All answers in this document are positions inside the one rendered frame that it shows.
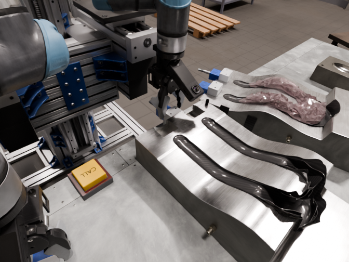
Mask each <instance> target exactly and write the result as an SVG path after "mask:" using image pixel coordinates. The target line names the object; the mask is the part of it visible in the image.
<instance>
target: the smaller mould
mask: <svg viewBox="0 0 349 262"><path fill-rule="evenodd" d="M310 80H312V81H314V82H317V83H319V84H322V85H324V86H326V87H328V88H331V89H334V88H335V87H337V88H340V89H344V90H348V91H349V63H348V62H346V61H343V60H340V59H338V58H335V57H332V56H329V57H327V58H326V59H325V60H323V61H322V62H321V63H319V64H318V65H317V66H316V68H315V70H314V72H313V74H312V75H311V77H310Z"/></svg>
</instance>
